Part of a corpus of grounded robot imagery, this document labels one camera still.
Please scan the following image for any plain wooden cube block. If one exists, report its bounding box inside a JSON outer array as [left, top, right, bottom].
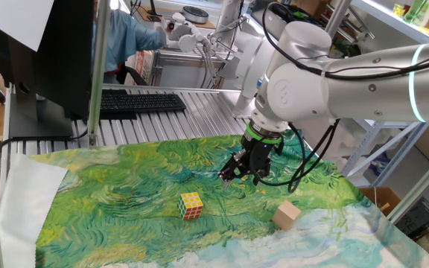
[[271, 200, 302, 232]]

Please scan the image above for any grey metal shelf rack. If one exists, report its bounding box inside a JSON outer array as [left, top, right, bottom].
[[325, 0, 429, 189]]

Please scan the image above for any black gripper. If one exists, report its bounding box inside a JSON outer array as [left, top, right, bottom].
[[217, 133, 285, 191]]

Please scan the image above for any white box red print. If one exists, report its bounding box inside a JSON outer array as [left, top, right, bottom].
[[124, 50, 155, 85]]

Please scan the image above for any black keyboard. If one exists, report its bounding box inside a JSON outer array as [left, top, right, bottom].
[[100, 89, 188, 121]]

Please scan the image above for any painted landscape print cloth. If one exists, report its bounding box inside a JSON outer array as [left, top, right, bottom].
[[28, 128, 429, 268]]

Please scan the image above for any round grey speaker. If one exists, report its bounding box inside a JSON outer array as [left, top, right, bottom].
[[182, 5, 210, 25]]

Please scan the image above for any white fabric sheet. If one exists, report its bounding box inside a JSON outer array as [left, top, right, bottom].
[[0, 153, 69, 268]]

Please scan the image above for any black monitor cable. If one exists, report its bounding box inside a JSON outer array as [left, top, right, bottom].
[[0, 126, 89, 194]]

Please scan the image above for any black computer monitor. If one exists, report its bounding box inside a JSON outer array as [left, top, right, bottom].
[[0, 0, 95, 138]]

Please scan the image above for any black plastic crate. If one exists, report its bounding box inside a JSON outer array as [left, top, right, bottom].
[[396, 197, 429, 239]]

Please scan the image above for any green translucent container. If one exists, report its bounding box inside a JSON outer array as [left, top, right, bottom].
[[403, 0, 429, 28]]

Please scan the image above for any black office chair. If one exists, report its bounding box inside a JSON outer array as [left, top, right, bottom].
[[117, 63, 149, 87]]

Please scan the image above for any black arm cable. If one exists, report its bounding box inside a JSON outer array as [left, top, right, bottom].
[[253, 1, 429, 194]]

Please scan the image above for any person in blue shirt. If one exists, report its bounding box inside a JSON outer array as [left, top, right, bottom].
[[93, 9, 167, 85]]

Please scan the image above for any brown cardboard box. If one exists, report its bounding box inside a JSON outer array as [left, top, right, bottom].
[[359, 185, 402, 217]]

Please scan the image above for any rubik's cube puzzle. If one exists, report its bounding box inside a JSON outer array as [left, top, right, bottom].
[[177, 191, 205, 221]]

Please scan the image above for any white articulated desk device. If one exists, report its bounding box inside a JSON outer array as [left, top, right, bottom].
[[153, 12, 238, 90]]

